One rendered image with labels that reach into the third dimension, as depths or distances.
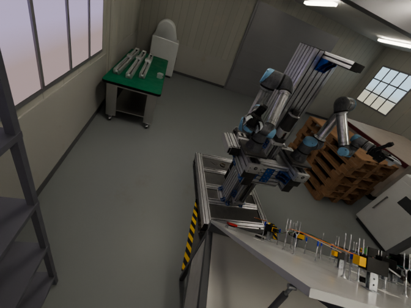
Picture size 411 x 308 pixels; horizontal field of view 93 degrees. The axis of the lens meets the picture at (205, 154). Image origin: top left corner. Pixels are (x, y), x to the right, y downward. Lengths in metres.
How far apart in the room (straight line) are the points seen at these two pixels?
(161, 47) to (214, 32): 1.78
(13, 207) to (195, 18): 6.52
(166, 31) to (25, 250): 5.73
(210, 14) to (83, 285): 6.77
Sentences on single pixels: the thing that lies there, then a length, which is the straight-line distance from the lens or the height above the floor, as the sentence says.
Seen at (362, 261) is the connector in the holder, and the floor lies 1.56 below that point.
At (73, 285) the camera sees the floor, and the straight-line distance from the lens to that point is 2.12.
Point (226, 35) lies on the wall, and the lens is 7.24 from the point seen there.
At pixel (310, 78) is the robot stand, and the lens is 1.87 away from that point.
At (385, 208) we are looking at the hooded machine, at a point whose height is 0.51.
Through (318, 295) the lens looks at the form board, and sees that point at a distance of 0.53.
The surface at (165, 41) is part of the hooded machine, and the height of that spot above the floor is 0.95.
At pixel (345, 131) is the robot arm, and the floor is 1.60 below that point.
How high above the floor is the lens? 1.98
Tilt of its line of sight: 34 degrees down
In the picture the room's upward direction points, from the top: 23 degrees clockwise
